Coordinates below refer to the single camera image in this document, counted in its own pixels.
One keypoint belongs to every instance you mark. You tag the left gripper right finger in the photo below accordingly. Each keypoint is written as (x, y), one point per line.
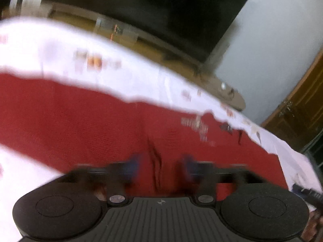
(247, 204)

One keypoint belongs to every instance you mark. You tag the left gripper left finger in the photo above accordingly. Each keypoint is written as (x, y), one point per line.
(75, 203)

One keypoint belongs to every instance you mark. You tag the red cloth garment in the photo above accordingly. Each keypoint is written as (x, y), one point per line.
(62, 126)

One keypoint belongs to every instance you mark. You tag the brown wooden door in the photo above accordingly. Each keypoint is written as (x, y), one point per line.
(300, 130)

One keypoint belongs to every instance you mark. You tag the small white object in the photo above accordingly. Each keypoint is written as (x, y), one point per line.
(223, 86)

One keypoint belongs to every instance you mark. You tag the floral white bed sheet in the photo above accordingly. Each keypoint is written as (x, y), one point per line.
(34, 48)

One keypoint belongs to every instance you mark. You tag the wooden tv stand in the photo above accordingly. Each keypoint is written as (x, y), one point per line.
(148, 46)

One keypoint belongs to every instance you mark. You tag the black flat screen television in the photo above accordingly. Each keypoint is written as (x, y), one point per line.
(192, 26)

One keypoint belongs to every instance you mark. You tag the brass door handle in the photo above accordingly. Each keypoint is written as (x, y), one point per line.
(286, 108)

